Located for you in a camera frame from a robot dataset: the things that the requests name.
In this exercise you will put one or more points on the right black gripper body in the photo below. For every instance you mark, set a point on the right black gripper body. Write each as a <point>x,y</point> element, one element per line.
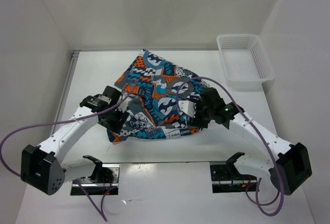
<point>202,114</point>

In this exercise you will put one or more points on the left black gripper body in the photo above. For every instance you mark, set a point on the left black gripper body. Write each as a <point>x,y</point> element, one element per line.
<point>112,122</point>

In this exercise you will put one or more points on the colourful patterned shorts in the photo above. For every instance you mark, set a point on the colourful patterned shorts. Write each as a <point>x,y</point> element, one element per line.
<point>155,85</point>

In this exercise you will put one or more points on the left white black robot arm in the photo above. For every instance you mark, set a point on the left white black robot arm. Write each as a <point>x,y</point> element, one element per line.
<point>43,167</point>

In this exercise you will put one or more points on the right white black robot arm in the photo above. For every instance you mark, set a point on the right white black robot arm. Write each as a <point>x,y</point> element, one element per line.
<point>288,165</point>

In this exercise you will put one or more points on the white plastic mesh basket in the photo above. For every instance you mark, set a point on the white plastic mesh basket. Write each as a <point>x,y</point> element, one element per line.
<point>244,60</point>

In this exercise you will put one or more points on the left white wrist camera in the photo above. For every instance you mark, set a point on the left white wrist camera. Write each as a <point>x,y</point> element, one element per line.
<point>124,105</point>

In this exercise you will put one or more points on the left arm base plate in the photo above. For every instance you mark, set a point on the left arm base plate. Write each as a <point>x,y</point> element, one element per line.
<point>105,182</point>

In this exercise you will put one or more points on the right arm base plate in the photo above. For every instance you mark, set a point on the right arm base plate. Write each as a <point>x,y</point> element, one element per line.
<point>224,181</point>

